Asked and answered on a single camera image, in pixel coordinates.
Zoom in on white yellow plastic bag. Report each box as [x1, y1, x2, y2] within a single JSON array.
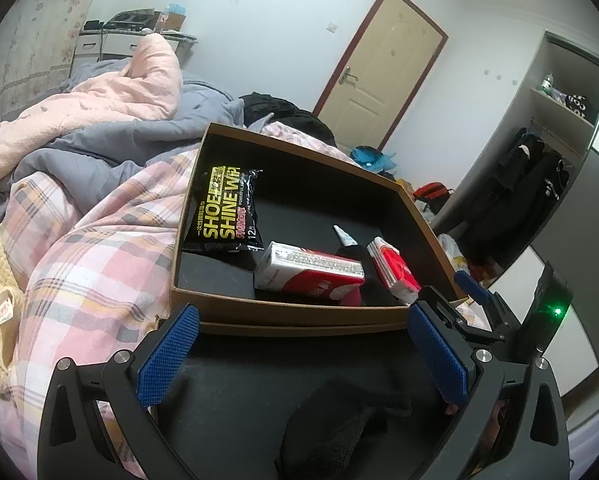
[[436, 233, 469, 282]]

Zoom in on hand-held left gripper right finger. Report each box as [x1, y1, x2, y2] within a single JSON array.
[[408, 302, 573, 480]]

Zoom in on pink plaid quilt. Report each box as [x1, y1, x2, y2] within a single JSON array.
[[0, 121, 487, 480]]

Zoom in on black tray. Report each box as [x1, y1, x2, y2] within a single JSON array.
[[103, 10, 155, 31]]

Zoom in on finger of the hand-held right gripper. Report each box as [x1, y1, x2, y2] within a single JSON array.
[[418, 284, 503, 350], [453, 269, 523, 347]]

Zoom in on grey blanket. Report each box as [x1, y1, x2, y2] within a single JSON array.
[[0, 57, 247, 221]]

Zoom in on long white red tissue pack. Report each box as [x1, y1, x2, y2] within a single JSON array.
[[253, 241, 366, 308]]

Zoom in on beige door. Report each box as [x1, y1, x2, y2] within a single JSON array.
[[312, 0, 450, 149]]

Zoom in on pink fleece blanket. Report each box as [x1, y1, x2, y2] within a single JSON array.
[[0, 32, 184, 196]]

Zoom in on hanging black clothes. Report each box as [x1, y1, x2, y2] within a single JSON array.
[[458, 127, 571, 267]]

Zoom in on brown cardboard box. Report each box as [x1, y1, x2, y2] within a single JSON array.
[[144, 310, 473, 480]]

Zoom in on small cardboard box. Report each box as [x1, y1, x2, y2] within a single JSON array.
[[152, 7, 188, 32]]

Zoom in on red backpack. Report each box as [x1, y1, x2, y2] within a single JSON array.
[[412, 182, 455, 212]]

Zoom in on black white bag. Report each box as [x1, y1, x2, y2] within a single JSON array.
[[559, 92, 595, 126]]

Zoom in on black shoe wipes packet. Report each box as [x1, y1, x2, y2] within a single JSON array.
[[183, 164, 268, 254]]

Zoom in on blue plastic bag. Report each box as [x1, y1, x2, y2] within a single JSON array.
[[351, 145, 398, 175]]

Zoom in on floral curtain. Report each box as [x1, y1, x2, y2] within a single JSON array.
[[0, 0, 111, 128]]

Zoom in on wardrobe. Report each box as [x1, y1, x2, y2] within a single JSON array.
[[429, 30, 599, 426]]

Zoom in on black clothes pile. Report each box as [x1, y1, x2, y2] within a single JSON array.
[[239, 92, 338, 149]]

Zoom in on brown cardboard drawer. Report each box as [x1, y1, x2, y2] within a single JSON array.
[[169, 121, 469, 326]]

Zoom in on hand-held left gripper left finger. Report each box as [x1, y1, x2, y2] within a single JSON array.
[[36, 304, 200, 480]]

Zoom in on white nightstand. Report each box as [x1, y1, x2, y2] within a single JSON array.
[[72, 27, 200, 63]]

